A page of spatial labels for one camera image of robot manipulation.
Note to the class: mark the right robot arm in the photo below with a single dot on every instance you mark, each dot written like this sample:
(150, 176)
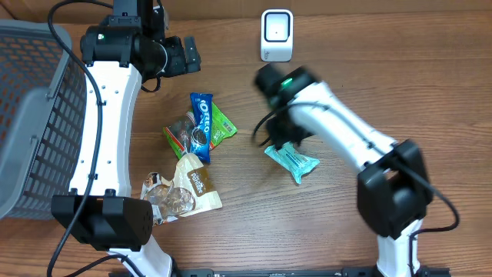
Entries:
(392, 181)

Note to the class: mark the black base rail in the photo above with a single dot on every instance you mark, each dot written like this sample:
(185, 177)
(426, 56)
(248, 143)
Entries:
(346, 272)

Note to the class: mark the beige cookie bag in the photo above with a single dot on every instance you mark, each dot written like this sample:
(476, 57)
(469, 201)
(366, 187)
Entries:
(190, 191)

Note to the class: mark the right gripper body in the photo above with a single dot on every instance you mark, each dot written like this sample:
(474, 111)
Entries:
(284, 128)

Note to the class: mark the white barcode scanner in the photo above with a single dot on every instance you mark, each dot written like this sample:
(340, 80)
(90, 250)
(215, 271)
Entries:
(277, 35)

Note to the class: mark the blue Oreo packet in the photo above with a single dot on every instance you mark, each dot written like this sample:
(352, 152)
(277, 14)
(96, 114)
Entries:
(201, 133)

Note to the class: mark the green snack bag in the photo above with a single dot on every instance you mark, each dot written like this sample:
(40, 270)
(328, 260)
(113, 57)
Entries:
(179, 134)

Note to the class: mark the light teal snack packet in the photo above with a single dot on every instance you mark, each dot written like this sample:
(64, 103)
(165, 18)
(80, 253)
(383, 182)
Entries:
(292, 160)

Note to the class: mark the grey plastic shopping basket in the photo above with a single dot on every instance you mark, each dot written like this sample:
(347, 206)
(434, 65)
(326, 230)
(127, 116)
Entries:
(43, 97)

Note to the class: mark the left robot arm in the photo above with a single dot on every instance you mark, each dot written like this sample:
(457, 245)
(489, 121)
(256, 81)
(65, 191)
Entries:
(118, 56)

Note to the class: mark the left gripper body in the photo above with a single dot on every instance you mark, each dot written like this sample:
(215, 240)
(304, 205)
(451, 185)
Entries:
(175, 64)

